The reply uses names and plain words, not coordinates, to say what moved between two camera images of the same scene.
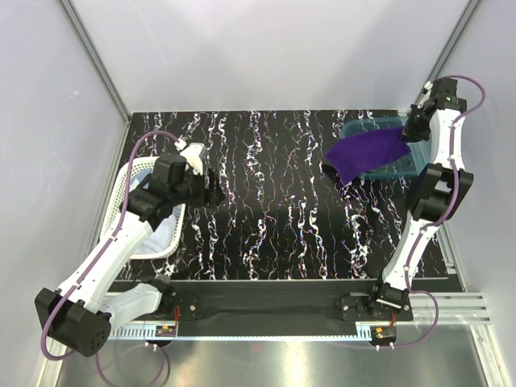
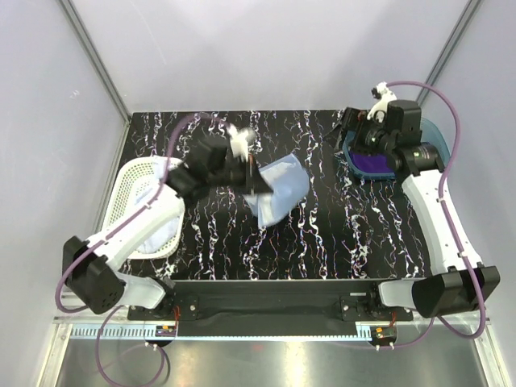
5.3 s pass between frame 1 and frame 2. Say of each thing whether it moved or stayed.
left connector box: stayed
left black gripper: moved
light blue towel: moved
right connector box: stayed
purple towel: moved
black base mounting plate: stayed
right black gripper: moved
